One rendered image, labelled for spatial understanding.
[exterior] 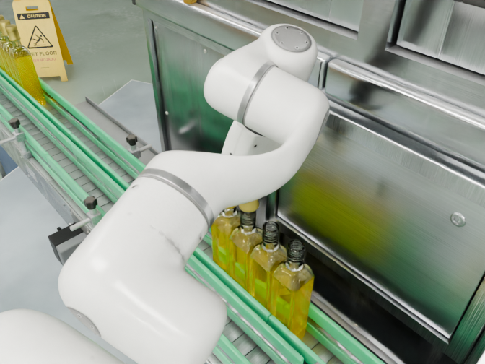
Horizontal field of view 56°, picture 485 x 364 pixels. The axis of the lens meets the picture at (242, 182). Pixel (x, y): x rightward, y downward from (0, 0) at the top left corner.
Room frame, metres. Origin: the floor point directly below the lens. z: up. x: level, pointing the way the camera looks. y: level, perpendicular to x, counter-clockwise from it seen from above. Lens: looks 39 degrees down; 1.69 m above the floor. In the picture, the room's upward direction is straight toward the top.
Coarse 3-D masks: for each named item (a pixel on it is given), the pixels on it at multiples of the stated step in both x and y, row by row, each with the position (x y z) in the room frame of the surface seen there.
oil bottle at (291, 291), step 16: (288, 272) 0.49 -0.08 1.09; (304, 272) 0.49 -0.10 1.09; (272, 288) 0.50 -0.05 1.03; (288, 288) 0.48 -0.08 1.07; (304, 288) 0.48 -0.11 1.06; (272, 304) 0.50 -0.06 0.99; (288, 304) 0.47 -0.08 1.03; (304, 304) 0.49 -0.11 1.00; (288, 320) 0.47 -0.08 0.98; (304, 320) 0.49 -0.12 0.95; (304, 336) 0.50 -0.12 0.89
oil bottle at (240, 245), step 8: (232, 232) 0.59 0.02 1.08; (240, 232) 0.58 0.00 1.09; (256, 232) 0.59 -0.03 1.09; (232, 240) 0.58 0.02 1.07; (240, 240) 0.57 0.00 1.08; (248, 240) 0.57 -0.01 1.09; (256, 240) 0.57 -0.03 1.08; (232, 248) 0.58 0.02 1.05; (240, 248) 0.56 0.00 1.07; (248, 248) 0.56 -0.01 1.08; (232, 256) 0.58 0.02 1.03; (240, 256) 0.56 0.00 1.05; (248, 256) 0.56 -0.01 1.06; (232, 264) 0.58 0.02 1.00; (240, 264) 0.56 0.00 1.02; (248, 264) 0.56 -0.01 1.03; (232, 272) 0.58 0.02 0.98; (240, 272) 0.56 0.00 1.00; (248, 272) 0.56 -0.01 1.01; (240, 280) 0.56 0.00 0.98; (248, 280) 0.56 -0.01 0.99; (248, 288) 0.56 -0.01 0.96
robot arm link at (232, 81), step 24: (288, 24) 0.55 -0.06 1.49; (240, 48) 0.49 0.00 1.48; (264, 48) 0.50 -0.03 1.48; (288, 48) 0.50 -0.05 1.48; (312, 48) 0.51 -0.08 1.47; (216, 72) 0.45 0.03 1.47; (240, 72) 0.45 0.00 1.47; (264, 72) 0.45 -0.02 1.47; (288, 72) 0.49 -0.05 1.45; (216, 96) 0.44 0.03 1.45; (240, 96) 0.43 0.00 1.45; (240, 120) 0.44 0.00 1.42
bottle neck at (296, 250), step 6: (294, 240) 0.52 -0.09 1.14; (300, 240) 0.52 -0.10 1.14; (288, 246) 0.50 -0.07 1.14; (294, 246) 0.52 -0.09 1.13; (300, 246) 0.51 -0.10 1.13; (288, 252) 0.50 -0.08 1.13; (294, 252) 0.49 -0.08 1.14; (300, 252) 0.49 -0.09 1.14; (288, 258) 0.50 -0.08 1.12; (294, 258) 0.49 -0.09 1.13; (300, 258) 0.49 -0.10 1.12; (288, 264) 0.50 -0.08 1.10; (294, 264) 0.49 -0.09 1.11; (300, 264) 0.49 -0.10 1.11; (294, 270) 0.49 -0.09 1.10
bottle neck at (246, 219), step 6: (240, 210) 0.59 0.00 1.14; (240, 216) 0.59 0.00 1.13; (246, 216) 0.58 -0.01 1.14; (252, 216) 0.58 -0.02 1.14; (240, 222) 0.59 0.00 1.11; (246, 222) 0.58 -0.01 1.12; (252, 222) 0.58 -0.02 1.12; (240, 228) 0.59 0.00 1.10; (246, 228) 0.58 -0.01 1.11; (252, 228) 0.58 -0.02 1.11
